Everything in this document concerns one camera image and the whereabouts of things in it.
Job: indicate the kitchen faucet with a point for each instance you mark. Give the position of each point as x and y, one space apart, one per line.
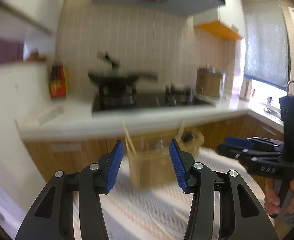
290 87

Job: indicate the window roller blind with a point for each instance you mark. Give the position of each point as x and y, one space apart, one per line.
267 48

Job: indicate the black gas stove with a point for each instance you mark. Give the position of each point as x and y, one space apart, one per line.
170 97

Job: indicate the soy sauce bottle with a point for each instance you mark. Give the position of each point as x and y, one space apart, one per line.
57 82

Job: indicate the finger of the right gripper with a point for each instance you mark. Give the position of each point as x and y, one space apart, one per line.
239 143

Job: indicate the beige plastic utensil basket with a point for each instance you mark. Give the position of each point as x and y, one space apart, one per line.
153 167

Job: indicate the wicker tray on ledge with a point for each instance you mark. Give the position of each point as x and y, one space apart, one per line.
33 57

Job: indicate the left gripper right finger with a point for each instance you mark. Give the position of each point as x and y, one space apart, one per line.
241 214

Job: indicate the brown rice cooker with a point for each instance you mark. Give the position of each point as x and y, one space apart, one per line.
210 82

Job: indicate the black wok with lid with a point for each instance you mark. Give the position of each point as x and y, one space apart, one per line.
115 76

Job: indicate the orange white wall cabinet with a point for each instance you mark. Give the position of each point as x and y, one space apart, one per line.
225 22

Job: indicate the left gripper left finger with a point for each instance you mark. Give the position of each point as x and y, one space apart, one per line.
51 215

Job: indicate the wooden chopstick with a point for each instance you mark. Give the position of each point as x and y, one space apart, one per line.
129 144

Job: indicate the striped woven table mat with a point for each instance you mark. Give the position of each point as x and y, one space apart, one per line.
160 212

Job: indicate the person's right hand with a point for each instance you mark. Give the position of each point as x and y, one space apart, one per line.
272 202

